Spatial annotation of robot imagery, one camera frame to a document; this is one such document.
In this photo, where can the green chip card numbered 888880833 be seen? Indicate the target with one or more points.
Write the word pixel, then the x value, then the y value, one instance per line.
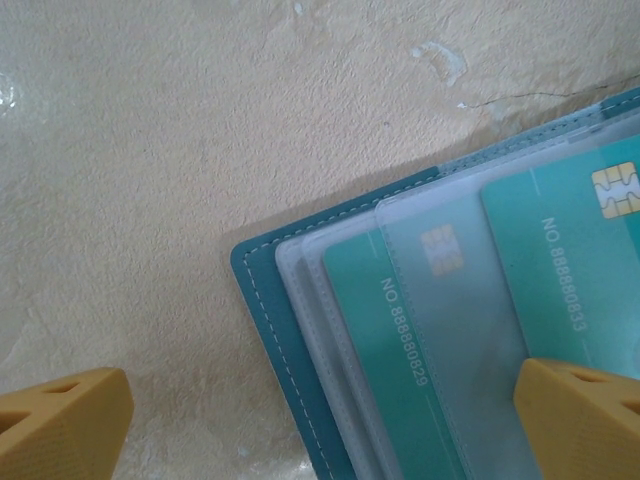
pixel 540 280

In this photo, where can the green chip card numbered 888880829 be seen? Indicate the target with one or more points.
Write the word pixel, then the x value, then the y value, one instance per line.
pixel 370 320

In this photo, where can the teal leather card holder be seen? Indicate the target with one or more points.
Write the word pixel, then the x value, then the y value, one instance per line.
pixel 280 320

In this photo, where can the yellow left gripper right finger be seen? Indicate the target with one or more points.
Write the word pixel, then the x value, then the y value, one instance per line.
pixel 585 430

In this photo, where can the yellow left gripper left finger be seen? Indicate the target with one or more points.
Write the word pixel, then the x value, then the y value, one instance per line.
pixel 60 430

